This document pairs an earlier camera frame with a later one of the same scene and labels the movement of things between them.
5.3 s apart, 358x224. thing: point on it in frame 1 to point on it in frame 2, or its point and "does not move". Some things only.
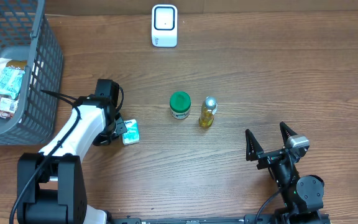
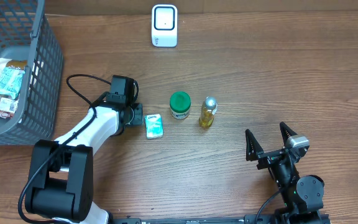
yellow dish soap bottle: [209, 108] does not move
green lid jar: [179, 104] does not move
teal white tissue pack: [132, 135] to [154, 127]
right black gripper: [255, 152] does not move
